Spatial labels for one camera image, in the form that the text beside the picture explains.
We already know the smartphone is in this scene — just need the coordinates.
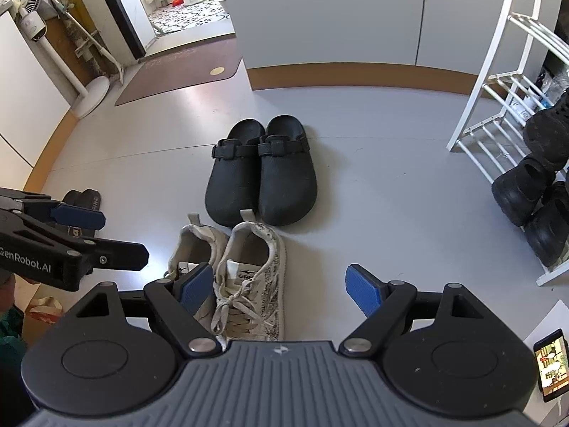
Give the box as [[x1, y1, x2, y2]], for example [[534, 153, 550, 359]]
[[532, 329, 569, 403]]

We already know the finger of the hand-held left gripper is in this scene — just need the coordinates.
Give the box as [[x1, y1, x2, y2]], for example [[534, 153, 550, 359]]
[[0, 188, 107, 231], [67, 237, 150, 275]]

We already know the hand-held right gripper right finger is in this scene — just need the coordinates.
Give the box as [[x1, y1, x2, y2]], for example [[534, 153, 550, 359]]
[[340, 264, 485, 357]]

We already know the black lace-up sneaker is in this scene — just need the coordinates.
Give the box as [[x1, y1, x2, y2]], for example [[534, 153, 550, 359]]
[[522, 91, 569, 172]]

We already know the brown doormat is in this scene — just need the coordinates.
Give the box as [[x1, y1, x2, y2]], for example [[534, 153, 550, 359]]
[[115, 38, 243, 106]]

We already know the white standing fan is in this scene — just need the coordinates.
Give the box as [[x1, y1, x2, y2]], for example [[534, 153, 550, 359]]
[[0, 0, 110, 120]]

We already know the white shoe rack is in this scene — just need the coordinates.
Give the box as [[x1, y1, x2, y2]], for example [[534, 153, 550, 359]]
[[447, 0, 569, 286]]

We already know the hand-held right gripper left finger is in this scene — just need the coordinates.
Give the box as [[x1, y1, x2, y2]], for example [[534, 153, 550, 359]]
[[78, 263, 222, 357]]

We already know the dark grey buckle clog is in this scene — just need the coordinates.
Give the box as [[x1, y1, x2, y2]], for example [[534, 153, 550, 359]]
[[205, 120, 267, 227], [258, 115, 318, 227]]

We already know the plain white sneaker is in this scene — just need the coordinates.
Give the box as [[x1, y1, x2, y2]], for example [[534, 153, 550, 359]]
[[166, 213, 227, 348]]

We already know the patterned white sneaker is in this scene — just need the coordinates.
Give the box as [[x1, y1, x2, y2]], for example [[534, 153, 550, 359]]
[[210, 209, 286, 342]]

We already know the black chunky strap clog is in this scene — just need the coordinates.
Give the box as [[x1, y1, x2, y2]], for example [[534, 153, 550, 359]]
[[491, 155, 557, 227], [525, 182, 569, 268]]

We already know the beige cloth bag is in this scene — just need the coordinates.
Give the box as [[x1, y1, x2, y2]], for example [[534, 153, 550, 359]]
[[22, 296, 63, 343]]

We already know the white mop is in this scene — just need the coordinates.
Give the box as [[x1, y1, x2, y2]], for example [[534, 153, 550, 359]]
[[44, 0, 125, 85]]

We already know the black door frame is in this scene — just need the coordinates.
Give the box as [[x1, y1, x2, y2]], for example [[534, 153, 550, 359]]
[[89, 0, 147, 58]]

